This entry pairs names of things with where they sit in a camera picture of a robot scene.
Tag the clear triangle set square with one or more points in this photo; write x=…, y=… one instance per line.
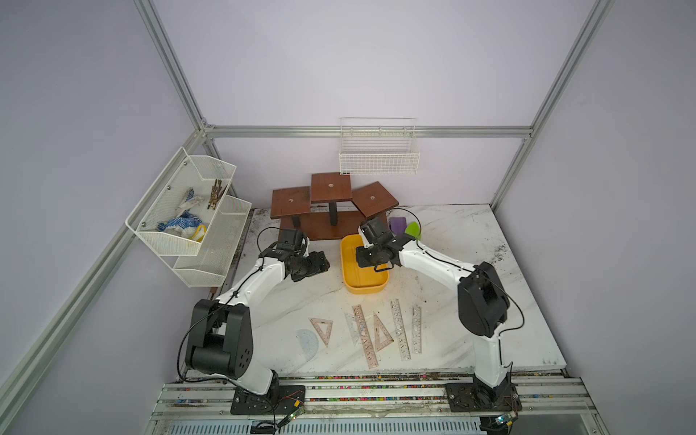
x=353, y=328

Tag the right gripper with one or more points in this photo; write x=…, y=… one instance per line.
x=362, y=262

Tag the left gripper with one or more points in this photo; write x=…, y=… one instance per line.
x=318, y=264

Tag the purple toy shovel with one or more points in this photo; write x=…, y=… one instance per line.
x=398, y=225

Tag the white wire wall basket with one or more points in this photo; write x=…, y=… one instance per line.
x=378, y=146

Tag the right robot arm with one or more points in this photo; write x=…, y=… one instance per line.
x=482, y=301

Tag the brown clothespins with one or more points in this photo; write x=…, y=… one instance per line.
x=218, y=190

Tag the blue white cloth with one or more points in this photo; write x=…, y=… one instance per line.
x=184, y=223

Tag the short clear stencil ruler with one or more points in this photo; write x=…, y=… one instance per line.
x=416, y=329

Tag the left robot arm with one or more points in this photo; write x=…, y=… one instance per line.
x=220, y=341

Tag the brown wooden tiered stand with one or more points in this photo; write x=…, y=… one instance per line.
x=330, y=207

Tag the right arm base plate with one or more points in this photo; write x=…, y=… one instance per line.
x=478, y=396

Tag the tall pink set square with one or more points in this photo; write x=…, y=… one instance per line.
x=382, y=337

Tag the white mesh bin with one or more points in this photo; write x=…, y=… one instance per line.
x=178, y=203
x=210, y=266

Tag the long pink stencil ruler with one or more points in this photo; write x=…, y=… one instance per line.
x=365, y=338

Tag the blue clear protractor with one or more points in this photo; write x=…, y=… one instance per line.
x=309, y=343

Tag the yellow plastic storage box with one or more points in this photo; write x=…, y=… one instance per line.
x=359, y=281

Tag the yellow item in bin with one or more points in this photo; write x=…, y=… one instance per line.
x=199, y=233

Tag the long clear stencil ruler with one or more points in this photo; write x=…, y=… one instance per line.
x=400, y=331

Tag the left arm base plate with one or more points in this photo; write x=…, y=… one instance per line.
x=280, y=400

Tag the lower white mesh bin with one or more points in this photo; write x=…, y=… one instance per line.
x=210, y=266

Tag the small pink set square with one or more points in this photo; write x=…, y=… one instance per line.
x=323, y=327

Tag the green toy trowel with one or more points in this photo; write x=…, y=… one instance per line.
x=414, y=229

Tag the upper white mesh bin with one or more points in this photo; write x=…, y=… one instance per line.
x=178, y=203

